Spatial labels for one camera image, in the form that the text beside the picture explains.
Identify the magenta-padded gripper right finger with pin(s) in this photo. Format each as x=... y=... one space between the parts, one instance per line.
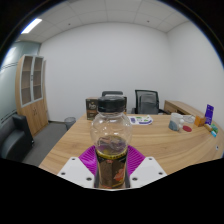
x=146 y=170

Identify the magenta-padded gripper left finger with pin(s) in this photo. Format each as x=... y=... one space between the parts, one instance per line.
x=76 y=171

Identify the clear bottle with dark label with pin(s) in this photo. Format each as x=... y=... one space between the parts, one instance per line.
x=111 y=133

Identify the grey waste bin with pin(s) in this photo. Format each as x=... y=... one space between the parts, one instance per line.
x=70 y=122

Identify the white leaflet with green print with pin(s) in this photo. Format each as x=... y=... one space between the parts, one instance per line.
x=140 y=120

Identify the white mug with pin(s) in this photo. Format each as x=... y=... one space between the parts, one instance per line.
x=175 y=123

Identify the small dark brown box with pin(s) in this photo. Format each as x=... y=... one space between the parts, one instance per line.
x=91 y=108

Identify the grey backpack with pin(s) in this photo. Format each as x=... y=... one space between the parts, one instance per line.
x=148 y=104

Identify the wooden cabinet with glass doors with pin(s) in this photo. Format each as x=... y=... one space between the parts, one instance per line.
x=35 y=116

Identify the black sofa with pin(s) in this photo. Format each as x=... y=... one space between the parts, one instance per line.
x=15 y=140

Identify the wooden side desk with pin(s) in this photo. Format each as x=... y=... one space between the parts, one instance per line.
x=181 y=107

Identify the round silver desk grommet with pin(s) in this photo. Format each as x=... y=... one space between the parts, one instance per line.
x=217 y=147

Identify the yellow-brown packet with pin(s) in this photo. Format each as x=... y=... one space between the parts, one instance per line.
x=208 y=127

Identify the small light blue box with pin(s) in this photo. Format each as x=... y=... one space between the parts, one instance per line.
x=213 y=133

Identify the black mesh-back office chair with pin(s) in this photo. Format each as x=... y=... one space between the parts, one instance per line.
x=146 y=91

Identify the purple pouch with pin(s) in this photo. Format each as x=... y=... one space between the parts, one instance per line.
x=209 y=115

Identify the long ceiling light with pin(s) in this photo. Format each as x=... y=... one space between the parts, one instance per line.
x=31 y=26

